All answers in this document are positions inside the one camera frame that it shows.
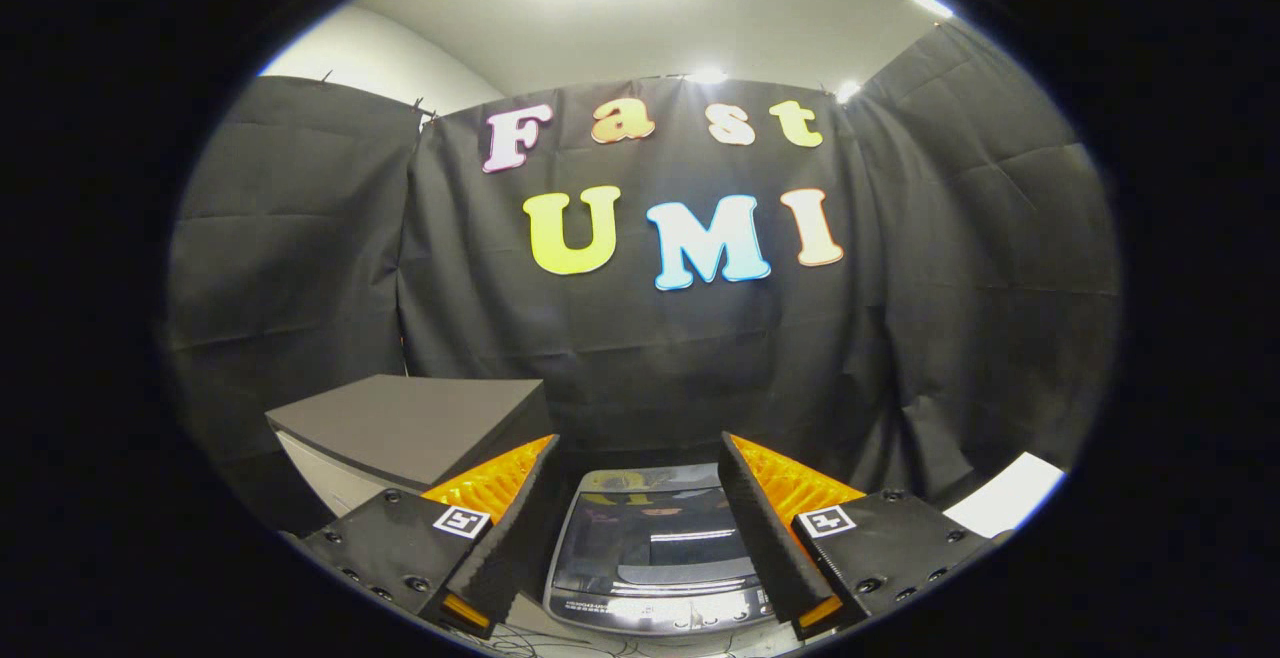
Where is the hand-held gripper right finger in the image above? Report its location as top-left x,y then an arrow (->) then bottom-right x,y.
716,431 -> 1003,643

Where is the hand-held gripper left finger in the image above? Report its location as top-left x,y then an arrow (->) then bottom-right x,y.
298,433 -> 563,640

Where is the thin black cable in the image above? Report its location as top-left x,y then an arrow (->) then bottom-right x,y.
478,622 -> 646,658

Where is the dark washing machine lid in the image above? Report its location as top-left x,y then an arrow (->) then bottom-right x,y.
553,464 -> 763,601

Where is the grey cabinet with black top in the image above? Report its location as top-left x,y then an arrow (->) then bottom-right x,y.
264,372 -> 557,631

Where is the white paper sheet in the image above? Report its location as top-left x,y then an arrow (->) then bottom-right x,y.
942,450 -> 1068,540

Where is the grey washing machine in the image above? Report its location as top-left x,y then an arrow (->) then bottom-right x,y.
541,462 -> 803,641

